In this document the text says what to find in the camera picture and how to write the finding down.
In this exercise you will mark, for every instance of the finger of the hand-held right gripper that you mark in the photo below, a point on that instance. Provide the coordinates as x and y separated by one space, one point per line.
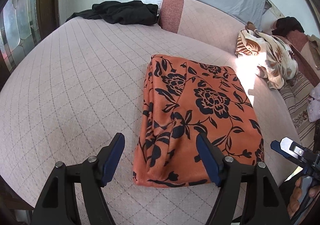
282 148

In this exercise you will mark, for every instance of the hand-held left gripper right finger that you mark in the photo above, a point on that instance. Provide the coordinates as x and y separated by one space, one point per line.
208 157

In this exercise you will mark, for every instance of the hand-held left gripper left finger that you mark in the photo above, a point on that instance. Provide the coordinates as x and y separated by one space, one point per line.
112 160

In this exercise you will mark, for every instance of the orange floral garment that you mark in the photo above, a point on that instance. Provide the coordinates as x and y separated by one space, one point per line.
197 115

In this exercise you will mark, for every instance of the person's right hand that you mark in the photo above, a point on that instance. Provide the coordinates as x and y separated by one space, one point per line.
296 198

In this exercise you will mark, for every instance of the striped cushion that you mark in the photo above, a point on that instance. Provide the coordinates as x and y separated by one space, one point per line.
297 107

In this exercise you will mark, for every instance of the lavender cloth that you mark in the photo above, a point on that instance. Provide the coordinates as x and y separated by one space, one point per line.
314 107

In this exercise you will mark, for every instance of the pink quilted bed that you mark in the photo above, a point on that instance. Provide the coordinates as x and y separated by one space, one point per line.
75 77

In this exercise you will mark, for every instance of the cream floral blanket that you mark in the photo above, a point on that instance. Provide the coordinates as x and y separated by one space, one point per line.
270 57

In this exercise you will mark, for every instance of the brown cloth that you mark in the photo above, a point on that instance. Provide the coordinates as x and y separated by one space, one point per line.
314 50

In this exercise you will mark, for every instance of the dark cloth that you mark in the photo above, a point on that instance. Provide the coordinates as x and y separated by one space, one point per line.
287 25

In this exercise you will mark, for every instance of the pink padded headboard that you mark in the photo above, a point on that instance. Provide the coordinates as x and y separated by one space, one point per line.
207 20

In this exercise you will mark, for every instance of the black clothing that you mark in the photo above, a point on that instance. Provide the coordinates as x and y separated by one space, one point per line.
125 12

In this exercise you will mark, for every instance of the stained glass wooden door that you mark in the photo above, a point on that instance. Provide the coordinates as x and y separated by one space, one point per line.
17 20

